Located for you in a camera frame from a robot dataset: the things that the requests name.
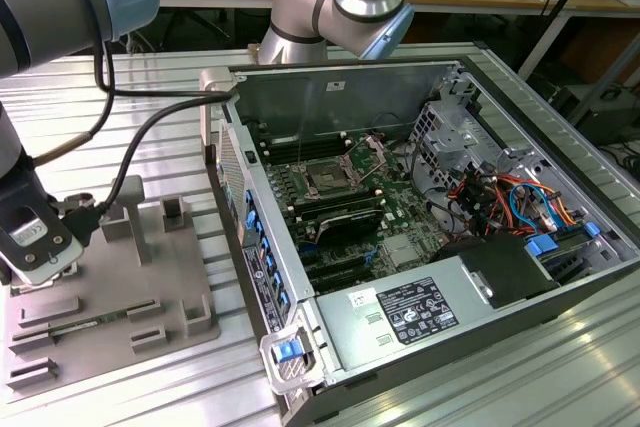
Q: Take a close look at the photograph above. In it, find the silver metal disk bay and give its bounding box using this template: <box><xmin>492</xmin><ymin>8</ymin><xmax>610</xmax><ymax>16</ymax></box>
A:
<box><xmin>409</xmin><ymin>99</ymin><xmax>506</xmax><ymax>193</ymax></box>

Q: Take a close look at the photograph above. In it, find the silver power supply box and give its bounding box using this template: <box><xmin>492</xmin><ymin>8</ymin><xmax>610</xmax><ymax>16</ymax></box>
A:
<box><xmin>312</xmin><ymin>251</ymin><xmax>496</xmax><ymax>373</ymax></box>

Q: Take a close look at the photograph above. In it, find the blue wire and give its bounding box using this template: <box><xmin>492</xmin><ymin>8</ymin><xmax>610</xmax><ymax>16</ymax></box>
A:
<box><xmin>509</xmin><ymin>181</ymin><xmax>556</xmax><ymax>236</ymax></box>

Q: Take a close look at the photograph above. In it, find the open black PC case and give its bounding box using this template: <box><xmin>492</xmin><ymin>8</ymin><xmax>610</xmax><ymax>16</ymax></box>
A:
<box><xmin>199</xmin><ymin>54</ymin><xmax>640</xmax><ymax>423</ymax></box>

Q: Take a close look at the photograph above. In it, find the CPU socket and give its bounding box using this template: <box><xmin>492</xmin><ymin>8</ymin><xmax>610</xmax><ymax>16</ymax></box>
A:
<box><xmin>294</xmin><ymin>156</ymin><xmax>361</xmax><ymax>198</ymax></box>

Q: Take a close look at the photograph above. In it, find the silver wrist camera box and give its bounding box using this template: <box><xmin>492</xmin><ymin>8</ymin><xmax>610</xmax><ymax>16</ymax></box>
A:
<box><xmin>0</xmin><ymin>191</ymin><xmax>85</xmax><ymax>289</ymax></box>

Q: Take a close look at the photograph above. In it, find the black RAM slot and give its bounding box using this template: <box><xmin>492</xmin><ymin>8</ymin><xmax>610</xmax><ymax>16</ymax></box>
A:
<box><xmin>260</xmin><ymin>132</ymin><xmax>346</xmax><ymax>147</ymax></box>
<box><xmin>264</xmin><ymin>150</ymin><xmax>349</xmax><ymax>165</ymax></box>
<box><xmin>288</xmin><ymin>192</ymin><xmax>384</xmax><ymax>211</ymax></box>
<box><xmin>292</xmin><ymin>199</ymin><xmax>385</xmax><ymax>217</ymax></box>
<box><xmin>263</xmin><ymin>144</ymin><xmax>348</xmax><ymax>159</ymax></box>
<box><xmin>295</xmin><ymin>205</ymin><xmax>386</xmax><ymax>223</ymax></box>
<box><xmin>285</xmin><ymin>186</ymin><xmax>382</xmax><ymax>204</ymax></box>
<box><xmin>262</xmin><ymin>138</ymin><xmax>347</xmax><ymax>153</ymax></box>

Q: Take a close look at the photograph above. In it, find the black camera cable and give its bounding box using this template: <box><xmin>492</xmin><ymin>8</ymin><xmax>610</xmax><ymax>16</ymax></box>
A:
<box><xmin>62</xmin><ymin>89</ymin><xmax>240</xmax><ymax>248</ymax></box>

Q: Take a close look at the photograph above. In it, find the metal socket cover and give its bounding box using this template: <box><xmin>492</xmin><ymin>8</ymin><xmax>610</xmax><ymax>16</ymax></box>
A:
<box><xmin>344</xmin><ymin>134</ymin><xmax>390</xmax><ymax>187</ymax></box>

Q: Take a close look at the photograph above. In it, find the silver chipset heat sink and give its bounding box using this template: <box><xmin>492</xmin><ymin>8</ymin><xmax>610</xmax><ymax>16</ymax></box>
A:
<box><xmin>383</xmin><ymin>236</ymin><xmax>422</xmax><ymax>267</ymax></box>

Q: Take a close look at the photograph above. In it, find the black expansion slot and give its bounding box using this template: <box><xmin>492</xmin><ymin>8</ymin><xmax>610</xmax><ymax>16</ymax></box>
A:
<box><xmin>309</xmin><ymin>269</ymin><xmax>375</xmax><ymax>291</ymax></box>
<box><xmin>304</xmin><ymin>256</ymin><xmax>370</xmax><ymax>276</ymax></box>

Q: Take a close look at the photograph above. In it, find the black plastic shroud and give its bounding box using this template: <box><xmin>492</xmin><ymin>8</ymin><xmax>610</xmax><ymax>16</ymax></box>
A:
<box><xmin>432</xmin><ymin>234</ymin><xmax>559</xmax><ymax>309</ymax></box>

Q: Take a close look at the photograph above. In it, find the orange wire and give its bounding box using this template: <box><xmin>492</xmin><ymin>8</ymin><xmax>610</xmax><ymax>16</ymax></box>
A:
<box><xmin>477</xmin><ymin>174</ymin><xmax>581</xmax><ymax>226</ymax></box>

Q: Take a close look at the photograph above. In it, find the green motherboard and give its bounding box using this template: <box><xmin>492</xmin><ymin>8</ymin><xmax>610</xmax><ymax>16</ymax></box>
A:
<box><xmin>249</xmin><ymin>119</ymin><xmax>451</xmax><ymax>293</ymax></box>

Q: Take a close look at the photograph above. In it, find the black expansion card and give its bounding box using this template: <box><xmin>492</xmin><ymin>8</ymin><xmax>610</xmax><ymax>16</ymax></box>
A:
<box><xmin>317</xmin><ymin>212</ymin><xmax>385</xmax><ymax>249</ymax></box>

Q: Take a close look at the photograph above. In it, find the black cable grey sleeve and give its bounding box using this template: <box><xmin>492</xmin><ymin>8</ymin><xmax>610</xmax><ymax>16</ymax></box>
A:
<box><xmin>32</xmin><ymin>39</ymin><xmax>117</xmax><ymax>164</ymax></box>

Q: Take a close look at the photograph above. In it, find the green RAM stick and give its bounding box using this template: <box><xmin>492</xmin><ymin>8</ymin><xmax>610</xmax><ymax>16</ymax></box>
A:
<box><xmin>47</xmin><ymin>309</ymin><xmax>136</xmax><ymax>337</ymax></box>

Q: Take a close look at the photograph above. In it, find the grey parts rack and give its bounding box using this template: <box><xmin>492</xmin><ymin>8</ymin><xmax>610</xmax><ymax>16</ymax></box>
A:
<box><xmin>2</xmin><ymin>174</ymin><xmax>224</xmax><ymax>393</ymax></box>

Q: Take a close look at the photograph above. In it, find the blue disk carrier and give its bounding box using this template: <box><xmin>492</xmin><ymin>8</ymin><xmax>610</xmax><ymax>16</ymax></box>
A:
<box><xmin>525</xmin><ymin>234</ymin><xmax>560</xmax><ymax>259</ymax></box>

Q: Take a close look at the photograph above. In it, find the black thin cable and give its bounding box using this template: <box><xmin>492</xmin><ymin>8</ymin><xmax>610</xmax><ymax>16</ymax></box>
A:
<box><xmin>92</xmin><ymin>39</ymin><xmax>236</xmax><ymax>98</ymax></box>

